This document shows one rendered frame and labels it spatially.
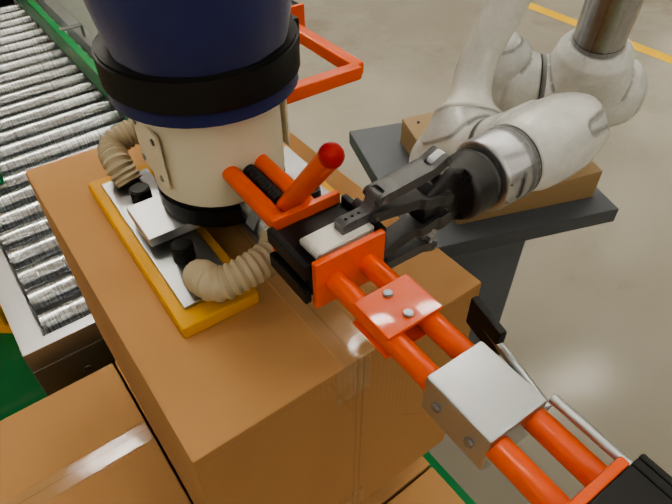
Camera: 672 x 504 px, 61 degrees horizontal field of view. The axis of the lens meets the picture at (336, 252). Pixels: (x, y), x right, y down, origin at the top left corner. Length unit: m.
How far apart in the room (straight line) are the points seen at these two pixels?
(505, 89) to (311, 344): 0.80
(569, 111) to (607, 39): 0.52
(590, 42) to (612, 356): 1.22
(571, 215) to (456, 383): 0.99
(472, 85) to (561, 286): 1.54
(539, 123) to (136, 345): 0.53
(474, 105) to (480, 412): 0.50
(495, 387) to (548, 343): 1.66
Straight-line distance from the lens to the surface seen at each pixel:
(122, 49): 0.62
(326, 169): 0.49
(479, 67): 0.88
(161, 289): 0.71
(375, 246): 0.55
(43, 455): 1.30
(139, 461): 1.22
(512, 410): 0.45
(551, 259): 2.42
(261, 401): 0.62
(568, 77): 1.28
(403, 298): 0.51
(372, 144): 1.54
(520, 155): 0.67
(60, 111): 2.35
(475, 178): 0.63
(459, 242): 1.26
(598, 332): 2.22
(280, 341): 0.66
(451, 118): 0.83
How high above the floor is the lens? 1.59
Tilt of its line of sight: 44 degrees down
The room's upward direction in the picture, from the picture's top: straight up
